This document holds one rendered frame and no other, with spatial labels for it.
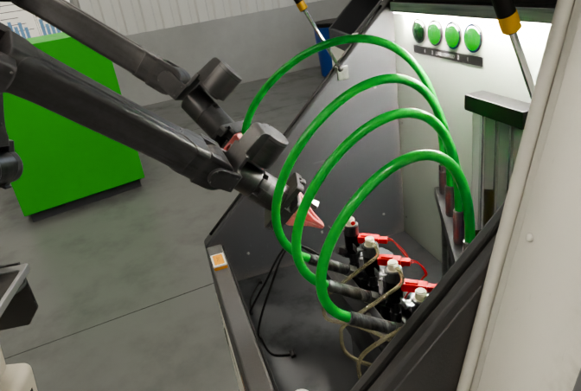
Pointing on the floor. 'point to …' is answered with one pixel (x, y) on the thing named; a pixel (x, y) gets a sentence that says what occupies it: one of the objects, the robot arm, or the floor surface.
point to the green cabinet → (67, 143)
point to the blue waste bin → (324, 49)
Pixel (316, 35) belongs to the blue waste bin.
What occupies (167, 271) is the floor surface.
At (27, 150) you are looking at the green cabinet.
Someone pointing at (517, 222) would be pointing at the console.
